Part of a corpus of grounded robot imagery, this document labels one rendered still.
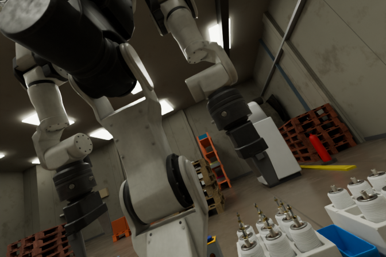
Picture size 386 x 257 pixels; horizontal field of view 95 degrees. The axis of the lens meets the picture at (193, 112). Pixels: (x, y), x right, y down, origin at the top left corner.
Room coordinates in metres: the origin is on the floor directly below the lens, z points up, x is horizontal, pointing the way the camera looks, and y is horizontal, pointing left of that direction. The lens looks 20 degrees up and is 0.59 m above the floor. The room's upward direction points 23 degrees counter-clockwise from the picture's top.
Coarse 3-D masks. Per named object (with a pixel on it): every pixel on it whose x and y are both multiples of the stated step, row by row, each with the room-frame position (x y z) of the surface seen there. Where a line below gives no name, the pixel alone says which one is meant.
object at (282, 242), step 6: (282, 234) 0.94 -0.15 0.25; (264, 240) 0.96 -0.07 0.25; (270, 240) 0.93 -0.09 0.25; (276, 240) 0.91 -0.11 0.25; (282, 240) 0.91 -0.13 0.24; (270, 246) 0.93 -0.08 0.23; (276, 246) 0.91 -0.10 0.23; (282, 246) 0.91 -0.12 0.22; (288, 246) 0.92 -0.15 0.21; (270, 252) 0.94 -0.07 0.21; (276, 252) 0.91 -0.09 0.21; (282, 252) 0.91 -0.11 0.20; (288, 252) 0.91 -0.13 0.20
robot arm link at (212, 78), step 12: (204, 72) 0.37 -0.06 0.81; (216, 72) 0.37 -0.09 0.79; (192, 84) 0.37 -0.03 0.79; (204, 84) 0.37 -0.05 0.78; (216, 84) 0.37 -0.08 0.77; (228, 84) 0.38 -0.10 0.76; (192, 96) 0.39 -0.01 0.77; (204, 96) 0.40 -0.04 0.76; (216, 96) 0.37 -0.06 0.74; (228, 96) 0.37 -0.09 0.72; (240, 96) 0.38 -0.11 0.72; (216, 108) 0.38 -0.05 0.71
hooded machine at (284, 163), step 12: (252, 108) 3.52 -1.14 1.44; (252, 120) 3.49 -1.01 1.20; (264, 120) 3.42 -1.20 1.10; (264, 132) 3.43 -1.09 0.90; (276, 132) 3.42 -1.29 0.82; (276, 144) 3.42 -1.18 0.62; (276, 156) 3.43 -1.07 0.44; (288, 156) 3.42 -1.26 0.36; (276, 168) 3.43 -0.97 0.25; (288, 168) 3.42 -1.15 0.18; (300, 168) 3.42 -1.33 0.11; (264, 180) 3.45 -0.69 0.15; (288, 180) 3.47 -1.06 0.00
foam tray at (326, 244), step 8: (288, 240) 1.04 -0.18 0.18; (320, 240) 0.94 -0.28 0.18; (328, 240) 0.91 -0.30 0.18; (240, 248) 1.17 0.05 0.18; (264, 248) 1.06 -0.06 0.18; (296, 248) 0.95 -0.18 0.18; (320, 248) 0.88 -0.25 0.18; (328, 248) 0.87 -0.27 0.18; (336, 248) 0.87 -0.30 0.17; (240, 256) 1.08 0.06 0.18; (296, 256) 0.90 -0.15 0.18; (304, 256) 0.88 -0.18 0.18; (312, 256) 0.87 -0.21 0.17; (320, 256) 0.87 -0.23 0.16; (328, 256) 0.87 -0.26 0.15; (336, 256) 0.87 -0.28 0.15
